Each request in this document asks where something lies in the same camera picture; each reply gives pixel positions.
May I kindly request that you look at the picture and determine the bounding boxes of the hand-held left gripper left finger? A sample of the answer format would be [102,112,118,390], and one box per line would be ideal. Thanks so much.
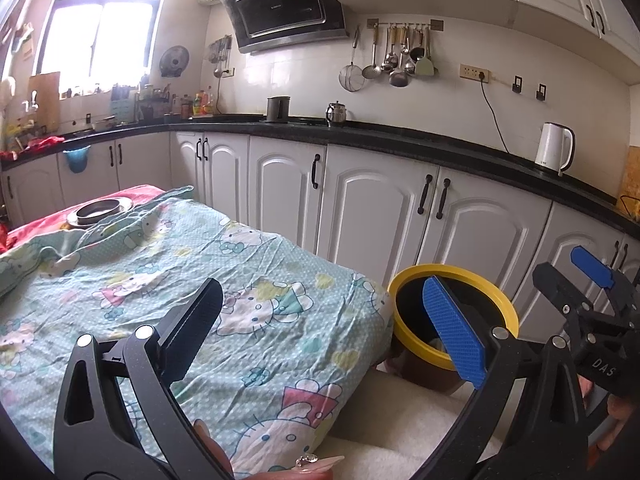
[52,277,236,480]

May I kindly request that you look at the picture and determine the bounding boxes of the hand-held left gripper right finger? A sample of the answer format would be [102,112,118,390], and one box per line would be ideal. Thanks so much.
[415,275,601,480]

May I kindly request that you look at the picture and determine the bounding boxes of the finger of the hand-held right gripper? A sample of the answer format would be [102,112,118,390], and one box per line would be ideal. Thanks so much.
[571,246,640,321]
[531,261,598,341]

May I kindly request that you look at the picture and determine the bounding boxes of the yellow rimmed black bin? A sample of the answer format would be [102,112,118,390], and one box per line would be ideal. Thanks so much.
[387,263,521,396]

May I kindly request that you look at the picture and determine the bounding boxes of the person's right hand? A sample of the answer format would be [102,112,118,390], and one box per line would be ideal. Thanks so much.
[580,377,632,456]

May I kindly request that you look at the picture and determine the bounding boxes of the person's left hand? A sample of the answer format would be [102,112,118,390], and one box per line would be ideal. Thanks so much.
[192,419,346,480]

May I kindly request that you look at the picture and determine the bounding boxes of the cartoon printed pale blanket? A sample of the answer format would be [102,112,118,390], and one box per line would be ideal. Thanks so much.
[0,185,396,478]

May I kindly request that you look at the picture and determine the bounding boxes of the white electric kettle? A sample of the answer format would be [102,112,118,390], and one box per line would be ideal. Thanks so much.
[535,121,576,177]

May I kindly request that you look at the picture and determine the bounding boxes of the round metal pan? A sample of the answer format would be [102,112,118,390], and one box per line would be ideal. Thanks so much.
[66,197,135,227]

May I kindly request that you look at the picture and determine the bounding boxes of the white lower cabinets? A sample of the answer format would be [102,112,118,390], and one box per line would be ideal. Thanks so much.
[0,130,640,331]

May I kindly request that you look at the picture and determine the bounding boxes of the pink red bed sheet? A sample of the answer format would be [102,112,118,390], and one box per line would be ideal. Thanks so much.
[5,184,166,251]

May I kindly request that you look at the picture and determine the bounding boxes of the blue hanging bin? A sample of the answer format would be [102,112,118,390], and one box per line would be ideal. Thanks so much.
[64,146,93,173]

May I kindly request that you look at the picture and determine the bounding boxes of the black countertop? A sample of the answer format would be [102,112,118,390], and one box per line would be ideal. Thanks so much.
[0,114,640,236]

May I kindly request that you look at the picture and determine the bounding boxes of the row of condiment bottles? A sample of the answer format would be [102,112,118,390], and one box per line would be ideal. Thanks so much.
[135,82,218,121]

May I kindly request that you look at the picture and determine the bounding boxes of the dark cylindrical pot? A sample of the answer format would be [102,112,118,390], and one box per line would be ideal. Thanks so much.
[266,96,291,123]

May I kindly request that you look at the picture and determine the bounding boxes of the red cloth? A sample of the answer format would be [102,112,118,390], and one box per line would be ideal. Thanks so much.
[0,135,66,161]

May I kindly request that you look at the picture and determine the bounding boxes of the metal teapot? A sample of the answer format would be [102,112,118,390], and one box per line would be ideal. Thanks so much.
[325,101,348,128]

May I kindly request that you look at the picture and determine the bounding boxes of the pale green spatula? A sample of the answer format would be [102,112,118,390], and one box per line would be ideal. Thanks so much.
[414,27,435,77]

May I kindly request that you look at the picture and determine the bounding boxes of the metal ladle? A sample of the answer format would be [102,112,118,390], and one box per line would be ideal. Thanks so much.
[361,27,382,80]
[389,27,408,87]
[381,27,398,72]

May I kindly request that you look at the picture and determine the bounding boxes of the wooden cutting board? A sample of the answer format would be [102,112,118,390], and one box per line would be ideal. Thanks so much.
[27,71,62,133]

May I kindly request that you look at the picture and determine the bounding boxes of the small hanging tool rack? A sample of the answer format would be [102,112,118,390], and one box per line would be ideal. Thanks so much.
[210,37,233,78]

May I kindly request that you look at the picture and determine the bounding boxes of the metal mesh strainer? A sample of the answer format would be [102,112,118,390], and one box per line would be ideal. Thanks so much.
[339,27,362,93]

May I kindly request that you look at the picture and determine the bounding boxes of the kitchen window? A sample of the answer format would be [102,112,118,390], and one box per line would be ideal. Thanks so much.
[37,0,173,101]

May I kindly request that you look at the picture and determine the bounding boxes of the black range hood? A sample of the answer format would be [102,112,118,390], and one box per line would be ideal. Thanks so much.
[216,0,348,53]

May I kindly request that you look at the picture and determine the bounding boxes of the black power cable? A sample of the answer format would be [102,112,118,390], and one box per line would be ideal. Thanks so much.
[479,77,511,155]

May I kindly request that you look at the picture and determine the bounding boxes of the small wall fan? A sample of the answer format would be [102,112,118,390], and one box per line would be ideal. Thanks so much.
[159,45,191,78]

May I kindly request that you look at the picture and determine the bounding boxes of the wall utensil rail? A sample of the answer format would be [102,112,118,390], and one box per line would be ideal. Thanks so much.
[366,18,445,31]

